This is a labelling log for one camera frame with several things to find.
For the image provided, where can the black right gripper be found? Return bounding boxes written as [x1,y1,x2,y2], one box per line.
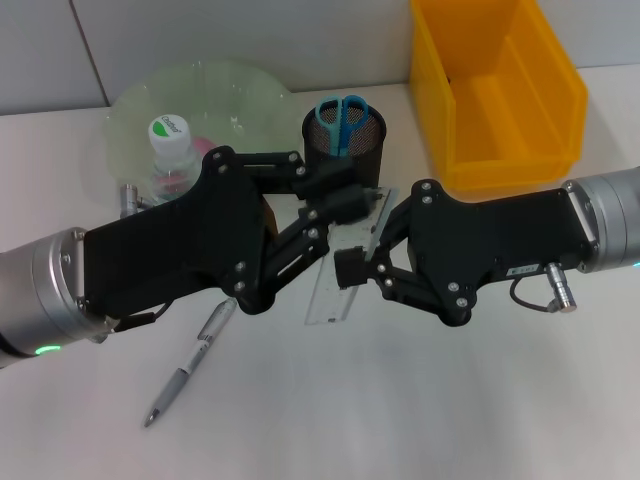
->
[332,178,595,330]

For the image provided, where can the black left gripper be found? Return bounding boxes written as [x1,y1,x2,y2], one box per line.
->
[82,145,277,327]

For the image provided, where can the blue scissors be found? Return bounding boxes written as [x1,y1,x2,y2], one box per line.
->
[314,94,371,160]

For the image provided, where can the clear plastic ruler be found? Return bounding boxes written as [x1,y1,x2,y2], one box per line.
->
[303,186,400,327]

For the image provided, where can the grey clear pen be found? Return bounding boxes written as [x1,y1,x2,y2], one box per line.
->
[142,297,237,429]

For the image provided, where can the clear green-label water bottle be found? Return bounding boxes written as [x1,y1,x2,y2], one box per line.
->
[147,114,204,207]

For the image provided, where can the black mesh pen holder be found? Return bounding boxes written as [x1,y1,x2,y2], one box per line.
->
[301,99,389,194]

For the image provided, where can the green glass fruit plate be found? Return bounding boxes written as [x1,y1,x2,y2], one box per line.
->
[102,59,301,201]

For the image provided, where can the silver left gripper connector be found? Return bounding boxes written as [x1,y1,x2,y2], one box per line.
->
[118,183,152,217]

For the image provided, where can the yellow plastic bin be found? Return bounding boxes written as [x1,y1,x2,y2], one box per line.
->
[409,0,589,194]

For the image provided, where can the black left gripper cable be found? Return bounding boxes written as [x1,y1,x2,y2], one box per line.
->
[106,301,170,337]

